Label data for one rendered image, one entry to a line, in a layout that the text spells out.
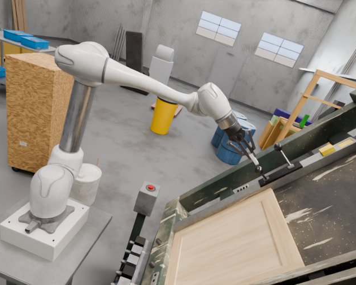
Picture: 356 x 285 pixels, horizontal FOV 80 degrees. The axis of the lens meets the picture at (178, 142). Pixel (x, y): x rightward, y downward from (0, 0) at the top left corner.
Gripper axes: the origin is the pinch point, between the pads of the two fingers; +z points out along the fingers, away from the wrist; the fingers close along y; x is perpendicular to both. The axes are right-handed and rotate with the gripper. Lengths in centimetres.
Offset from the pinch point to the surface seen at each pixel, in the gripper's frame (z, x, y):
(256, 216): 14.0, 20.5, 10.5
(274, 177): 10.6, 6.0, -3.7
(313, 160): 11.6, 6.1, -20.7
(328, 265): 8, 53, -6
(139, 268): 12, 23, 76
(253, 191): 11.7, 7.0, 7.9
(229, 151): 117, -291, 63
